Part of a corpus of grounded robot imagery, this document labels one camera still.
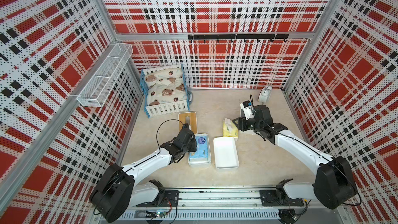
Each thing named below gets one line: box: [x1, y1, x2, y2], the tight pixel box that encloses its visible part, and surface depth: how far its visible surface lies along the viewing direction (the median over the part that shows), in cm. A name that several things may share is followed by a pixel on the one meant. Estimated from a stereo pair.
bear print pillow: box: [144, 67, 187, 107], surface depth 110 cm
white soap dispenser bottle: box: [257, 85, 273, 104], surface depth 107 cm
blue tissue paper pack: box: [189, 134, 209, 162], surface depth 86 cm
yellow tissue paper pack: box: [222, 117, 239, 138], surface depth 93 cm
